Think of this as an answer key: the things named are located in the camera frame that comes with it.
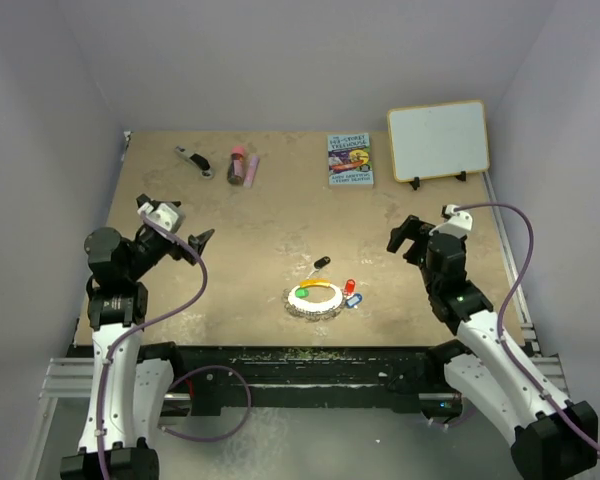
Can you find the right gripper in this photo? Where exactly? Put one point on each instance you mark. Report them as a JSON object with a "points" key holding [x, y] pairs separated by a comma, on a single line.
{"points": [[413, 228]]}

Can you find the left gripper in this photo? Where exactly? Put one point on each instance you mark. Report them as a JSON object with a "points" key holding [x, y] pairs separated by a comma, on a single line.
{"points": [[177, 253]]}

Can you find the blue key tag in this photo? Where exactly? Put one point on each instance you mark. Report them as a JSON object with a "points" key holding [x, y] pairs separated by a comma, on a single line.
{"points": [[353, 300]]}

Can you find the yellow key tag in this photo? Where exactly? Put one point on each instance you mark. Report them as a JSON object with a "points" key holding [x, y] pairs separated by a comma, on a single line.
{"points": [[318, 282]]}

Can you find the green key tag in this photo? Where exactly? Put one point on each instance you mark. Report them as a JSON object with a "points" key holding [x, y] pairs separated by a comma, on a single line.
{"points": [[301, 292]]}

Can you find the large keyring with small rings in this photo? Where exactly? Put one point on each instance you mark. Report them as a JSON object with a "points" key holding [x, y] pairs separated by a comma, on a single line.
{"points": [[321, 303]]}

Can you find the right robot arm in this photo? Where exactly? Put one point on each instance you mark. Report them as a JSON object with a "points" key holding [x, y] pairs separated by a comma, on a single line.
{"points": [[549, 435]]}

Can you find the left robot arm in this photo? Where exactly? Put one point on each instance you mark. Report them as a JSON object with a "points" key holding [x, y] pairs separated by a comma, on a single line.
{"points": [[117, 439]]}

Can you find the pink tube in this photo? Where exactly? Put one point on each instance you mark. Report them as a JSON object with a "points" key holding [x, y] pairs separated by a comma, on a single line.
{"points": [[251, 171]]}

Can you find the small whiteboard on stand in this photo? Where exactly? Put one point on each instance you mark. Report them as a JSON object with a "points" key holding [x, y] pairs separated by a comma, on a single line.
{"points": [[438, 140]]}

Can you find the treehouse paperback book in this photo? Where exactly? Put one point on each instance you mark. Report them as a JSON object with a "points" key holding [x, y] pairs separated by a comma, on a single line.
{"points": [[349, 160]]}

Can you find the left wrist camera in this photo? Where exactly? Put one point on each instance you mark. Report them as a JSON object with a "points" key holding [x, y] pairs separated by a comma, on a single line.
{"points": [[166, 215]]}

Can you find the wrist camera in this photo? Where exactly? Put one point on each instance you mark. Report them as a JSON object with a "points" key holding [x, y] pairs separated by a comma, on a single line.
{"points": [[457, 223], [166, 215]]}

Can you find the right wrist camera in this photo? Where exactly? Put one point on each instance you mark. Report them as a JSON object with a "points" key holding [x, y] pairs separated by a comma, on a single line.
{"points": [[457, 223]]}

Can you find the black base frame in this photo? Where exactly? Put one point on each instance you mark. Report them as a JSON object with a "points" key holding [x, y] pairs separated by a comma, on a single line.
{"points": [[400, 379]]}

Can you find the right aluminium rail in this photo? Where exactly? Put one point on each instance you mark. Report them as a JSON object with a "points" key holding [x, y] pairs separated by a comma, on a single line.
{"points": [[549, 365]]}

